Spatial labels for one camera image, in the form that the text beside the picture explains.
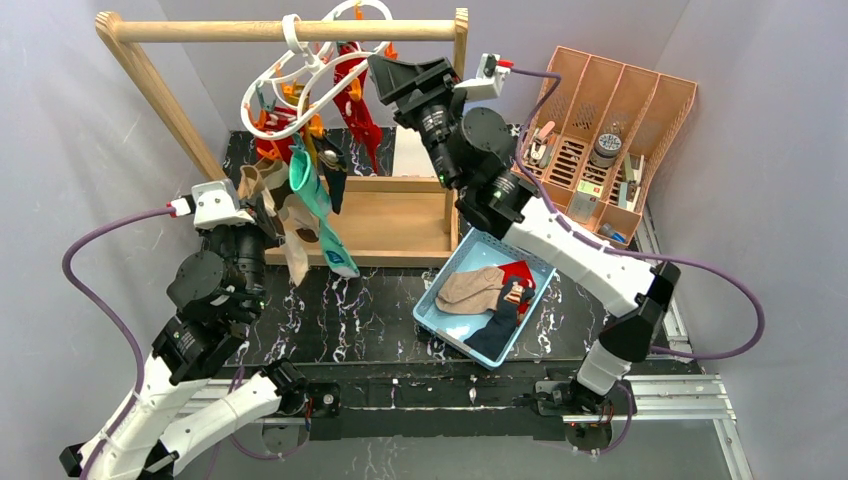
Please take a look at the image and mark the navy hanging sock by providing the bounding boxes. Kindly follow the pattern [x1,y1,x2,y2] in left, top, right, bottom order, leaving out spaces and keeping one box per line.
[314,137,348,214]

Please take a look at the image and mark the wooden clothes rack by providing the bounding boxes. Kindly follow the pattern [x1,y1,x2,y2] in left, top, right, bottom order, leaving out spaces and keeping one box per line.
[95,8,469,268]

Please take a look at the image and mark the metal base rail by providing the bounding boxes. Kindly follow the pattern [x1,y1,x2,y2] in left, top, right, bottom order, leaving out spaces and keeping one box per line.
[142,370,737,442]

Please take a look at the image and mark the purple cable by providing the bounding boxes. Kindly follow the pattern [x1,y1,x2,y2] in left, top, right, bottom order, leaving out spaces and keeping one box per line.
[62,206,177,480]
[506,66,767,362]

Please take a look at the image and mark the pink desk file organizer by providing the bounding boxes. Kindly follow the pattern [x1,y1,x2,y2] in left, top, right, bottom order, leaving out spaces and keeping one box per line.
[522,47,697,248]

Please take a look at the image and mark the stapler in organizer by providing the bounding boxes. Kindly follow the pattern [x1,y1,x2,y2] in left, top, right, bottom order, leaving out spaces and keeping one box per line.
[524,121,556,169]

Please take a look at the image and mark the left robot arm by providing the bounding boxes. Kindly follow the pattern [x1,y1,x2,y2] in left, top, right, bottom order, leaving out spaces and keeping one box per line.
[59,194,308,479]

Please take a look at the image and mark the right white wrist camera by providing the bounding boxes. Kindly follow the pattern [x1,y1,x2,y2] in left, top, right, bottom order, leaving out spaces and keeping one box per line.
[454,53,514,102]

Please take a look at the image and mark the light blue plastic basket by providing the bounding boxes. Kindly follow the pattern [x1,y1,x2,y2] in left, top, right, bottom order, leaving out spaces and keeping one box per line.
[413,229,555,370]

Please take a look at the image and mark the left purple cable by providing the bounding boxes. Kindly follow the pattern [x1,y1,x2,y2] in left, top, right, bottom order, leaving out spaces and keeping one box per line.
[62,206,177,480]

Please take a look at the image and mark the white small box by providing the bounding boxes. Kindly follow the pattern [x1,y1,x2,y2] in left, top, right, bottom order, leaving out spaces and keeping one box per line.
[566,180,603,223]

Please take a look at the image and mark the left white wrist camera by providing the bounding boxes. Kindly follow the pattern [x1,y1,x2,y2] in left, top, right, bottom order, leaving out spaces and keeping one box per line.
[166,179,256,231]

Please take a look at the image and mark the brown striped sock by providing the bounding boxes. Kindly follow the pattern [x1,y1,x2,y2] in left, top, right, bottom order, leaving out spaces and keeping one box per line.
[237,159,293,210]
[262,179,320,286]

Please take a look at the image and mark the white sock hanger with clips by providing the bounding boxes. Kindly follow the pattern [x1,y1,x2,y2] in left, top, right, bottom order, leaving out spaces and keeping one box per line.
[240,38,392,140]

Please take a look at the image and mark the long red hanging sock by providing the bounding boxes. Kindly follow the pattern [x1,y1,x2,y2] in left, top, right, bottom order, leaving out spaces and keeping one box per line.
[333,42,383,174]

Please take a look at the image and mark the brown striped hanging sock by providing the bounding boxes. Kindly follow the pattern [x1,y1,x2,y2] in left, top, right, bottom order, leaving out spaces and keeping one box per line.
[237,159,293,210]

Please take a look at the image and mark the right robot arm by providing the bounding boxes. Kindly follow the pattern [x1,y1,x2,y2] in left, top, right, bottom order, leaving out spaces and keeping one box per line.
[368,55,680,412]

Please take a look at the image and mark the white board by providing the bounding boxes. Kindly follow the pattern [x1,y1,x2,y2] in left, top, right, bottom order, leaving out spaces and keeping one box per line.
[392,127,436,178]

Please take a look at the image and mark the red santa hanging sock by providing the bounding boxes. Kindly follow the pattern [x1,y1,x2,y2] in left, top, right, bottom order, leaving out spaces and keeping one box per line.
[254,105,319,166]

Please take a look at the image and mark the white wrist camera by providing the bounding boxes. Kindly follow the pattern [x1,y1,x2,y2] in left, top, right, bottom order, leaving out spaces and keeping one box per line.
[166,179,256,231]
[454,53,514,102]

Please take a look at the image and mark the navy sock in basket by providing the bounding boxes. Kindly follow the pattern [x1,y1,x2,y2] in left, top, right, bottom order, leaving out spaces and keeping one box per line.
[464,276,535,361]

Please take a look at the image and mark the teal hanging sock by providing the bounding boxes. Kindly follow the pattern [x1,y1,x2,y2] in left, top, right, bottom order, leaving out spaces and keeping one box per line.
[289,134,360,278]

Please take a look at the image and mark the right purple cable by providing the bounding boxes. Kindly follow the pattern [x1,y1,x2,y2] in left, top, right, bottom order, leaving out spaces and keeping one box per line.
[506,66,767,362]

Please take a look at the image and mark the grey round tin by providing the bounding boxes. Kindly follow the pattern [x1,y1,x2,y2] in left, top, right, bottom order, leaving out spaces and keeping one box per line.
[589,133,623,168]

